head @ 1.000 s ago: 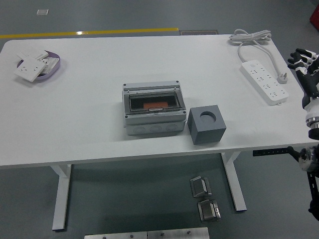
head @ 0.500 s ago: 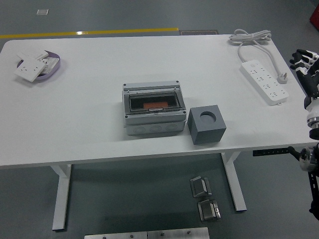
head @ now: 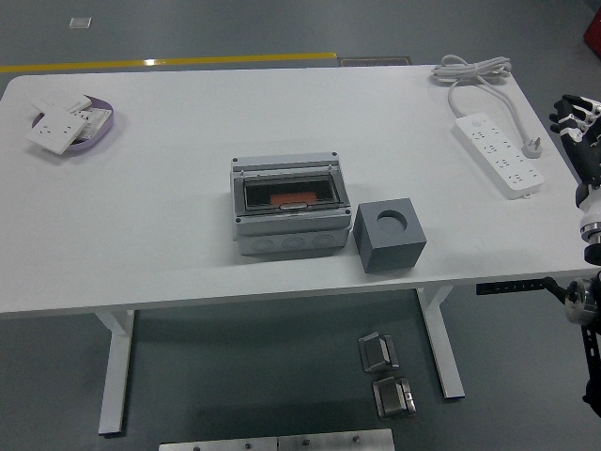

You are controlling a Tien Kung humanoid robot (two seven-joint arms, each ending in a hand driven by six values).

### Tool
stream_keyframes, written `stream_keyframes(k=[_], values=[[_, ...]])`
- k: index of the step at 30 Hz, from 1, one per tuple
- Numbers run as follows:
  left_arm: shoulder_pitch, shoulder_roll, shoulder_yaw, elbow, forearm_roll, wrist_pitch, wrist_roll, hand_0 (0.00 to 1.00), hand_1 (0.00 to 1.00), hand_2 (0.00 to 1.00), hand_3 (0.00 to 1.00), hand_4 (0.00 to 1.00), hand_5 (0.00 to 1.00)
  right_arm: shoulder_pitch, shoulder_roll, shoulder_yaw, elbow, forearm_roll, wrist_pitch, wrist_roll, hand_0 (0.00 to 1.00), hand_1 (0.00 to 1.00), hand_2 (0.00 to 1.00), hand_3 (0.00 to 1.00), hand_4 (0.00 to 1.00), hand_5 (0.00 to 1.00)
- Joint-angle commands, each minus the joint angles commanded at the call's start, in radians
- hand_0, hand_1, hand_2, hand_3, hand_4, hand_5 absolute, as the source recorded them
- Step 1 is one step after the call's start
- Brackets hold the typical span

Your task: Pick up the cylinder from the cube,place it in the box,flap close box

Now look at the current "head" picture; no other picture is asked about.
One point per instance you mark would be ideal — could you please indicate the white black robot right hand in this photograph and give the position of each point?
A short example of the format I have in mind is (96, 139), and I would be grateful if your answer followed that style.
(587, 150)

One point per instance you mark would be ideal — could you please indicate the grey enclosure box clear lid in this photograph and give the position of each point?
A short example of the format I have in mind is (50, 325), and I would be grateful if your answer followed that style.
(291, 230)

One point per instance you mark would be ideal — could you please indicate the orange cylinder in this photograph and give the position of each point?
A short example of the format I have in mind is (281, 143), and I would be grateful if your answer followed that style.
(282, 197)

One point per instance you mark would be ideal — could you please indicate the red box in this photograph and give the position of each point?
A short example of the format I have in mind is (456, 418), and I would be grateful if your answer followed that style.
(594, 33)

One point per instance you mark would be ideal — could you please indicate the grey cube with round hole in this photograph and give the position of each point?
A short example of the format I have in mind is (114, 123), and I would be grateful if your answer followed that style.
(389, 253)

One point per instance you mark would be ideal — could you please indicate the white power strip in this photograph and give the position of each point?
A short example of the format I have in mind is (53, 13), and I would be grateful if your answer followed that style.
(497, 155)

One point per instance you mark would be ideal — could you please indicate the black table control panel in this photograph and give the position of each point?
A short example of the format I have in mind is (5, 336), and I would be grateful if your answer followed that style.
(512, 287)

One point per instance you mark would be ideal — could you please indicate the dark brown floor plate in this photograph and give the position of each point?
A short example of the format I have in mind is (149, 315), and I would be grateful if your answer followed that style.
(375, 61)

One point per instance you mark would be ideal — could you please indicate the white table leg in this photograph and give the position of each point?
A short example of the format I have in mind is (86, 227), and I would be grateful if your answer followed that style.
(115, 376)
(451, 380)

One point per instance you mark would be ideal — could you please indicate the silver metal plate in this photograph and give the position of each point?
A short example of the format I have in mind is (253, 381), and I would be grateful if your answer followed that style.
(335, 441)
(216, 445)

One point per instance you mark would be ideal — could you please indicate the yellow floor tape line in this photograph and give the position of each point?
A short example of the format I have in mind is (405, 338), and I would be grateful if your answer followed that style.
(211, 59)

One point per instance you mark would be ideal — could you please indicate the purple oval tray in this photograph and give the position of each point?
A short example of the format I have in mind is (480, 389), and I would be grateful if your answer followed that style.
(105, 129)

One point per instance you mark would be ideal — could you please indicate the white socket panel with label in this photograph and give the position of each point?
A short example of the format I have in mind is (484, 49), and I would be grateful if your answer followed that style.
(96, 119)

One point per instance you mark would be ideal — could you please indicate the small clear floor tile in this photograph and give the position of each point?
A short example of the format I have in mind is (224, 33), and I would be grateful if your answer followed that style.
(80, 22)

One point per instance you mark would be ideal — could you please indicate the silver metal bracket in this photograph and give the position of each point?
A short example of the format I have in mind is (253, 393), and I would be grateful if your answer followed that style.
(392, 399)
(375, 352)

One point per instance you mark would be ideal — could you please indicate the white blank switch panel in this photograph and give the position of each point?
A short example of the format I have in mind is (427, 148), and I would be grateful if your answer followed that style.
(56, 102)

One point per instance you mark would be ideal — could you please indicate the white wall socket panel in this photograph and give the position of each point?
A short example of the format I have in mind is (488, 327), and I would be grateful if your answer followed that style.
(54, 131)

